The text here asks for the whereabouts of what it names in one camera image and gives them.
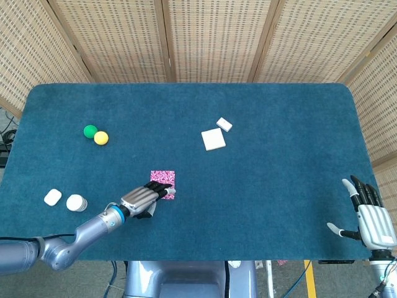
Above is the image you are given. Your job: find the black power strip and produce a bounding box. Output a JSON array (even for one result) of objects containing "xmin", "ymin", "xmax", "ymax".
[{"xmin": 0, "ymin": 143, "xmax": 12, "ymax": 168}]

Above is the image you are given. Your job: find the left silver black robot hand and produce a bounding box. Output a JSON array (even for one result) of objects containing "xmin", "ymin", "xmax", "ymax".
[{"xmin": 120, "ymin": 181, "xmax": 177, "ymax": 221}]

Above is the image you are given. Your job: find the pale yellow sticky note pad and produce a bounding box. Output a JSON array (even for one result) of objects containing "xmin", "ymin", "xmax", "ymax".
[{"xmin": 200, "ymin": 128, "xmax": 226, "ymax": 152}]

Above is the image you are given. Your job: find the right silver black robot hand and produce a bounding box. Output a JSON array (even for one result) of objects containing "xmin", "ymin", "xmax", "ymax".
[{"xmin": 326, "ymin": 175, "xmax": 397, "ymax": 250}]

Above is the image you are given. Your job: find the small white box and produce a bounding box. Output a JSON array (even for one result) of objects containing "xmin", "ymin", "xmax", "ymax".
[{"xmin": 216, "ymin": 117, "xmax": 233, "ymax": 133}]

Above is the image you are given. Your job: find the green foam ball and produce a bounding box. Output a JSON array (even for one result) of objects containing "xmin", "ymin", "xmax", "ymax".
[{"xmin": 83, "ymin": 124, "xmax": 99, "ymax": 140}]

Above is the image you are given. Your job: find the white rounded case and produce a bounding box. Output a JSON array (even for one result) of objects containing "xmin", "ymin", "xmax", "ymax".
[{"xmin": 43, "ymin": 188, "xmax": 63, "ymax": 206}]

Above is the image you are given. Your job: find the yellow floor tape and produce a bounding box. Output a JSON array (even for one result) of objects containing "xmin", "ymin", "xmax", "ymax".
[{"xmin": 303, "ymin": 260, "xmax": 318, "ymax": 298}]

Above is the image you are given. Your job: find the blue-grey robot torso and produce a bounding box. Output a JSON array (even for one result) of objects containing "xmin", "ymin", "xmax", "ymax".
[{"xmin": 123, "ymin": 260, "xmax": 259, "ymax": 298}]

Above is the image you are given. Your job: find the blue cable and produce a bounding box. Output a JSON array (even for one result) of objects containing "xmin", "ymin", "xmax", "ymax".
[
  {"xmin": 103, "ymin": 260, "xmax": 119, "ymax": 298},
  {"xmin": 284, "ymin": 269, "xmax": 311, "ymax": 298}
]

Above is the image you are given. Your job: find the white round jar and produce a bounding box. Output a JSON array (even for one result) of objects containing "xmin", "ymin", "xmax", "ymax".
[{"xmin": 66, "ymin": 194, "xmax": 88, "ymax": 213}]

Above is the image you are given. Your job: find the black coiled cable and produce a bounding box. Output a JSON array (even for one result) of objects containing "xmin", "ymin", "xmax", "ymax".
[{"xmin": 2, "ymin": 129, "xmax": 17, "ymax": 145}]

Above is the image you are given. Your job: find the blue carpet table cover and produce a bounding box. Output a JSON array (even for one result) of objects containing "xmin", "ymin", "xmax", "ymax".
[{"xmin": 0, "ymin": 82, "xmax": 380, "ymax": 262}]

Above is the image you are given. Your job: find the yellow foam ball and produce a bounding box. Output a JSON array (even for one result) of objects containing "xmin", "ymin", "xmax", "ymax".
[{"xmin": 94, "ymin": 130, "xmax": 110, "ymax": 146}]

